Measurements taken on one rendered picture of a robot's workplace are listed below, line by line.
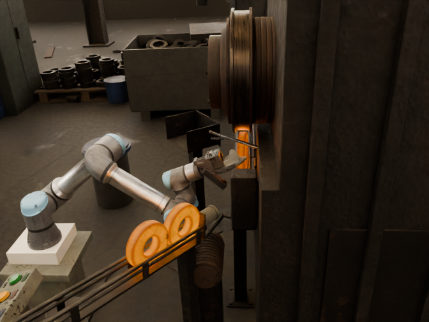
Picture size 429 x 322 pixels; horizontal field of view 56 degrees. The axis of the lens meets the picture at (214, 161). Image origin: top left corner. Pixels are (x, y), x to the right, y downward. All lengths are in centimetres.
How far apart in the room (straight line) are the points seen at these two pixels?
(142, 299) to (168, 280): 18
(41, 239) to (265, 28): 132
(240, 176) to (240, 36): 49
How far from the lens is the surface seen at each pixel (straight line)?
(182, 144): 225
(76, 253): 206
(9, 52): 505
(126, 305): 217
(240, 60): 140
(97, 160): 167
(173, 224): 135
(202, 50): 403
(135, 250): 127
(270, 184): 130
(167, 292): 219
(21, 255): 207
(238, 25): 147
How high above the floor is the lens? 153
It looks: 27 degrees down
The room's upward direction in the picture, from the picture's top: 2 degrees counter-clockwise
